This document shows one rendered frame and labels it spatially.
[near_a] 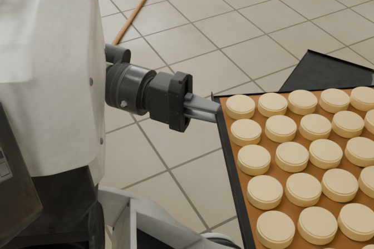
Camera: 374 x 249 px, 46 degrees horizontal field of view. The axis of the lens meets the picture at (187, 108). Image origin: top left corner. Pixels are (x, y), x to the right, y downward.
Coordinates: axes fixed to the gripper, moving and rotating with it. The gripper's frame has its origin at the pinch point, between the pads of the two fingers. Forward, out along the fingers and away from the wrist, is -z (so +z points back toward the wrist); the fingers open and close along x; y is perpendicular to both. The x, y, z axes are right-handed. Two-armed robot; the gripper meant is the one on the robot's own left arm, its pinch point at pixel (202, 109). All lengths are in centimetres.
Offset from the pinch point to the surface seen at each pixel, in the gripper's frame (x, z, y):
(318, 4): -78, 6, 196
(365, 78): -76, -30, 131
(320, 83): -76, -11, 118
